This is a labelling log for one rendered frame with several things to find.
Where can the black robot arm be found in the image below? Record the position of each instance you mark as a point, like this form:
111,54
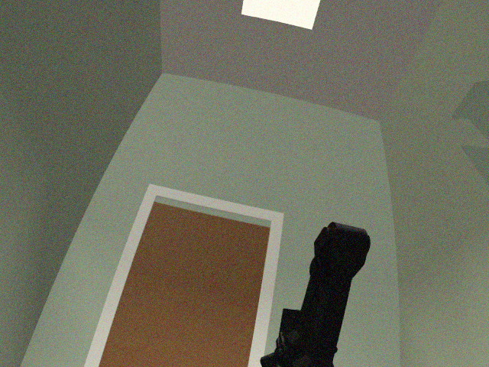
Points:
308,337

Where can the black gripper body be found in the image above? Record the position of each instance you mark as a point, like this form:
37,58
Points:
268,360

